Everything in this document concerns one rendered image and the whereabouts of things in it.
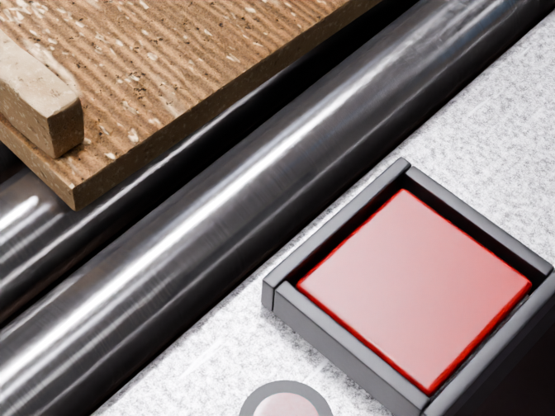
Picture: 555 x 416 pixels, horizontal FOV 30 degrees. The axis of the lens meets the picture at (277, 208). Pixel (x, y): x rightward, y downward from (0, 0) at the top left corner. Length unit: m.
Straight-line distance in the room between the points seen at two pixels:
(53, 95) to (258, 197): 0.09
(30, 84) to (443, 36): 0.18
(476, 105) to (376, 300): 0.11
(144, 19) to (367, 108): 0.10
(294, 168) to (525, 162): 0.09
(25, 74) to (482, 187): 0.18
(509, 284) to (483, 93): 0.10
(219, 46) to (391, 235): 0.11
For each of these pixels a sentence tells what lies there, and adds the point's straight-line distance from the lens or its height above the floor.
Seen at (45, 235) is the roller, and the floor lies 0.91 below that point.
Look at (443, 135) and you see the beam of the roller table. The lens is 0.42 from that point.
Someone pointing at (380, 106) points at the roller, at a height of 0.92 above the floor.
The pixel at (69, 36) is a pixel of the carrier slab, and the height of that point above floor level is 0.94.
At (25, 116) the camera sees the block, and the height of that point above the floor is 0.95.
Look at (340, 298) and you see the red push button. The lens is 0.35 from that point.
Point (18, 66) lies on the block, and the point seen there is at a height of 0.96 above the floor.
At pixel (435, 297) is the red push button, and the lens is 0.36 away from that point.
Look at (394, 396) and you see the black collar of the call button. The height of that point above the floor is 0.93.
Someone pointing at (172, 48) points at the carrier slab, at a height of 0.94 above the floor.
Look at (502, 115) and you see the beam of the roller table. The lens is 0.43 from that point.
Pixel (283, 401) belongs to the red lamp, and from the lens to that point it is 0.35.
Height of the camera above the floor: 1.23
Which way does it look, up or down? 55 degrees down
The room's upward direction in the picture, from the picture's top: 4 degrees clockwise
